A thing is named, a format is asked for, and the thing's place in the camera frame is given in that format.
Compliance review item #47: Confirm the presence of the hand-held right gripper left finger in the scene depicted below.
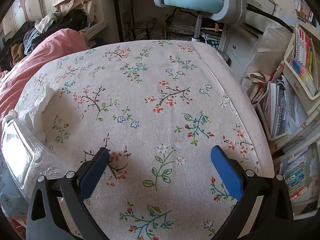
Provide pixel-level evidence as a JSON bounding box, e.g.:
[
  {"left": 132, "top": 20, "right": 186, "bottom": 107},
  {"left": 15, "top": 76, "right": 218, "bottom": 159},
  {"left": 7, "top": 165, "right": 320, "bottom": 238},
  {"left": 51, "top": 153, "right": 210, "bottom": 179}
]
[{"left": 26, "top": 147, "right": 110, "bottom": 240}]

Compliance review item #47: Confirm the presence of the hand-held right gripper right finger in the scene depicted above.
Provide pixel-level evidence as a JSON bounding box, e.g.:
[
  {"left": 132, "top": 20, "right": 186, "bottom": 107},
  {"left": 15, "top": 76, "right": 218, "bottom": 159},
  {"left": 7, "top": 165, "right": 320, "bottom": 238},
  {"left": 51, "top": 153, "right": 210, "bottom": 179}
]
[{"left": 210, "top": 145, "right": 294, "bottom": 240}]

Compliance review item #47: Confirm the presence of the clear plastic bottle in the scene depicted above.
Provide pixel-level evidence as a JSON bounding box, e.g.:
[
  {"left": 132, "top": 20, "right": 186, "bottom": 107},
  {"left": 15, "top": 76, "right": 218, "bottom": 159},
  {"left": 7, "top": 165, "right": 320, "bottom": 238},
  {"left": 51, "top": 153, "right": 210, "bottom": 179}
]
[{"left": 0, "top": 114, "right": 73, "bottom": 205}]

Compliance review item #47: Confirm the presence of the stack of thin books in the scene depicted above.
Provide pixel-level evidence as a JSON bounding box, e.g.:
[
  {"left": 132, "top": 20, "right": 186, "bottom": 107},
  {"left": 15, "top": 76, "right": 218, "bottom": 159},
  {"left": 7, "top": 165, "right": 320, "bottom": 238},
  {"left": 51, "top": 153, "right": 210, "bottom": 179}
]
[{"left": 282, "top": 147, "right": 315, "bottom": 203}]

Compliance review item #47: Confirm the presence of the pile of loose papers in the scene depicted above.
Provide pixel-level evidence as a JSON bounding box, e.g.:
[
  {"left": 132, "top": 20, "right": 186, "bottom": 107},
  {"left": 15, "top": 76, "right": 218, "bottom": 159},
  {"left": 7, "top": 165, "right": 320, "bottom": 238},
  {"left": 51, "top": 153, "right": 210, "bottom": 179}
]
[{"left": 260, "top": 77, "right": 308, "bottom": 140}]

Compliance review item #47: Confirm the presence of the grey printed packet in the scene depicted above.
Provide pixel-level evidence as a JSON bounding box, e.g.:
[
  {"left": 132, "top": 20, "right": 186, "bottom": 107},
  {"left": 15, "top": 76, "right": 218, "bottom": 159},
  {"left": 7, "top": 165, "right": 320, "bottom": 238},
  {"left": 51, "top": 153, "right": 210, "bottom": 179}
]
[{"left": 0, "top": 172, "right": 29, "bottom": 222}]

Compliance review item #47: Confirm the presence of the red and white shopping bag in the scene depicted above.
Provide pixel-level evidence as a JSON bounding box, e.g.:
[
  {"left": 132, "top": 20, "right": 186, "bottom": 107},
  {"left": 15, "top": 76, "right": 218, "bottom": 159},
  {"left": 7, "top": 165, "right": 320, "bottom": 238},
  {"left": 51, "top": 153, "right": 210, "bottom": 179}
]
[{"left": 241, "top": 65, "right": 285, "bottom": 105}]

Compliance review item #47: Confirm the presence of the floral tablecloth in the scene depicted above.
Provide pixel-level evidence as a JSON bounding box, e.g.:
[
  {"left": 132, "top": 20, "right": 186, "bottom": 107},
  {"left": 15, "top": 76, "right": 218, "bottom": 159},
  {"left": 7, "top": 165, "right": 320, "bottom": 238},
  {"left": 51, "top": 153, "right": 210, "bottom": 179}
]
[{"left": 15, "top": 39, "right": 275, "bottom": 240}]

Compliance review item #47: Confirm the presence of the white shelf cart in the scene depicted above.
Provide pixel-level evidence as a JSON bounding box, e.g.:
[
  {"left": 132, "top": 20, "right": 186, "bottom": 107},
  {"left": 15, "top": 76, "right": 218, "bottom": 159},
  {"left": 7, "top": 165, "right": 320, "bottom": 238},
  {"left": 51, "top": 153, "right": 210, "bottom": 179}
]
[{"left": 260, "top": 17, "right": 320, "bottom": 220}]

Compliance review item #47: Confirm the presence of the white drawer cabinet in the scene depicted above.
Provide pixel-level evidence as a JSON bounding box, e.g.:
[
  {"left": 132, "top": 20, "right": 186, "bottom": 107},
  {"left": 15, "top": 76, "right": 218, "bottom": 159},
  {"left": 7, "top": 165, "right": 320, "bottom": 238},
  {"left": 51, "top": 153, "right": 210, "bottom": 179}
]
[{"left": 220, "top": 25, "right": 263, "bottom": 80}]

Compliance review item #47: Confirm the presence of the pink duvet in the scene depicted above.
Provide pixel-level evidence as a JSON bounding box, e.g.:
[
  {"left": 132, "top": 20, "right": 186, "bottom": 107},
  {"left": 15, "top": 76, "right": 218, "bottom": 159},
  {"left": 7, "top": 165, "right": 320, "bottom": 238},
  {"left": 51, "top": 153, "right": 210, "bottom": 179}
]
[{"left": 0, "top": 29, "right": 88, "bottom": 130}]

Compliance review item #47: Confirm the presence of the translucent plastic bag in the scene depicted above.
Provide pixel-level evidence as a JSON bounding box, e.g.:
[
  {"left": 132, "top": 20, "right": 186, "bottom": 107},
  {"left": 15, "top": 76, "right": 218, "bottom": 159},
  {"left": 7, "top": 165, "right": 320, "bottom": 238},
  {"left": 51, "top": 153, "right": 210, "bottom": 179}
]
[{"left": 246, "top": 22, "right": 294, "bottom": 80}]

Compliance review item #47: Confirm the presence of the row of colourful books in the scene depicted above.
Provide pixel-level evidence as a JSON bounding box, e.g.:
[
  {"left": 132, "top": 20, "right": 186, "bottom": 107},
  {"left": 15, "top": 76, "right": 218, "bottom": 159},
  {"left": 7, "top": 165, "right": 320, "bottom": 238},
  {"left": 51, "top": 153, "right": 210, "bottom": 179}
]
[{"left": 295, "top": 26, "right": 316, "bottom": 75}]

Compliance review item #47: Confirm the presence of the pile of dark clothes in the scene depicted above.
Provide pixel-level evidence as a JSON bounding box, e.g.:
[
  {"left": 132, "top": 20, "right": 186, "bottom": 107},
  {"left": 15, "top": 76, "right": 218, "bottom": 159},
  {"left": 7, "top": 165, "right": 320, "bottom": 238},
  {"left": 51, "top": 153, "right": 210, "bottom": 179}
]
[{"left": 0, "top": 10, "right": 95, "bottom": 70}]

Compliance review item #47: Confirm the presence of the dark framed picture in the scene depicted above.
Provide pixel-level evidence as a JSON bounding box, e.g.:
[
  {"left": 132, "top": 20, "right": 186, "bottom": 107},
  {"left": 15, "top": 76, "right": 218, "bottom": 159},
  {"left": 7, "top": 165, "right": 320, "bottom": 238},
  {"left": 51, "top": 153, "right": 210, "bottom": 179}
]
[{"left": 114, "top": 0, "right": 135, "bottom": 43}]

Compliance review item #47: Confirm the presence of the beige cloth bag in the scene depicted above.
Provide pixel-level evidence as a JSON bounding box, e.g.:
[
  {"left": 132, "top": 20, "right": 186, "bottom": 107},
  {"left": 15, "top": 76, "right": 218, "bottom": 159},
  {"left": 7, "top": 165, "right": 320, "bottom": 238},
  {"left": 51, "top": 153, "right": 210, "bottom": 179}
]
[{"left": 52, "top": 0, "right": 95, "bottom": 18}]

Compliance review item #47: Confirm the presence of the grey and blue office chair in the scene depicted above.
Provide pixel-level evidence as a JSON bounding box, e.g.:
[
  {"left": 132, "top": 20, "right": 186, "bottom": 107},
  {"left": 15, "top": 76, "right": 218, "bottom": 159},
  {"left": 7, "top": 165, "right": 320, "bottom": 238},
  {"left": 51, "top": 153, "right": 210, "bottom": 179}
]
[{"left": 153, "top": 0, "right": 248, "bottom": 63}]

